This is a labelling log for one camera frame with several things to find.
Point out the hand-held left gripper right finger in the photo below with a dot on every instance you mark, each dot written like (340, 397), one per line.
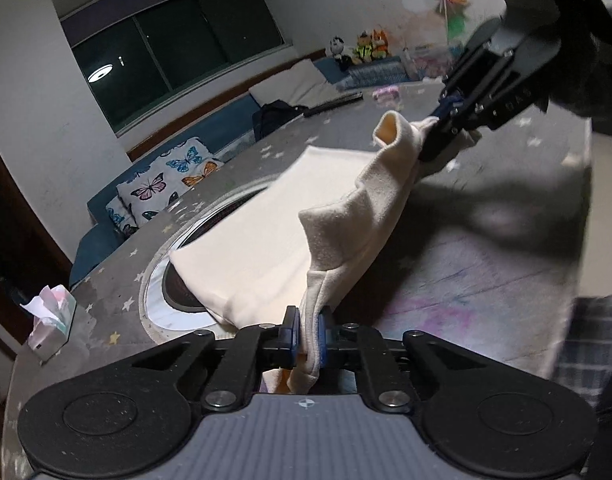
(325, 345)

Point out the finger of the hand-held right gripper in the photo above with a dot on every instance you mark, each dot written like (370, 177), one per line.
(443, 135)
(468, 65)

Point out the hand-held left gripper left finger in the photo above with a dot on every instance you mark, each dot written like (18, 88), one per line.
(290, 340)

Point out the cream fleece garment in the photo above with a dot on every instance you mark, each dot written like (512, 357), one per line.
(266, 230)

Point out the clear plastic storage box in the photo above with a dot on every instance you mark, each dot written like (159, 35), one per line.
(430, 62)

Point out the small pink bundle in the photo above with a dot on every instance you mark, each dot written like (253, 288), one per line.
(385, 93)

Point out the orange fox plush toy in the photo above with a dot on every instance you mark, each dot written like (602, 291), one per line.
(380, 44)

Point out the plush toy with yellow vest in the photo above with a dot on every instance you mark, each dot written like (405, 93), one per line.
(365, 47)

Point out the round built-in table cooktop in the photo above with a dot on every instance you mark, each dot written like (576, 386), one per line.
(181, 296)

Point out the panda plush toy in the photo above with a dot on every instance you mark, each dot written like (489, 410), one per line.
(340, 52)

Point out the beige pillow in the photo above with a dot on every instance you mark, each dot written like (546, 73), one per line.
(296, 82)

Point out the black bag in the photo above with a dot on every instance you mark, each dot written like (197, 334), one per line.
(273, 117)

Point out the large butterfly print pillow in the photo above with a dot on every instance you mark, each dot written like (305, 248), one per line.
(161, 182)

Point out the small butterfly print pillow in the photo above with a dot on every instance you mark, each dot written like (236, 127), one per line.
(118, 215)

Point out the blue sofa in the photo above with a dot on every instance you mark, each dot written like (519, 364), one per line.
(226, 115)

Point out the tissue box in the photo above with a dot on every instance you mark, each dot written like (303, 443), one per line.
(56, 325)

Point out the person's plaid clothing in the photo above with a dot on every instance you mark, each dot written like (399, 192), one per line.
(590, 340)

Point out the dark glass window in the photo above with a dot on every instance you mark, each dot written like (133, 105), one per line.
(186, 35)

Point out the dark wooden doorway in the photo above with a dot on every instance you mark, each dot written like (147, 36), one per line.
(16, 240)

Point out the wooden wall rail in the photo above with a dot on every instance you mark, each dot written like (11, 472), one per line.
(226, 95)

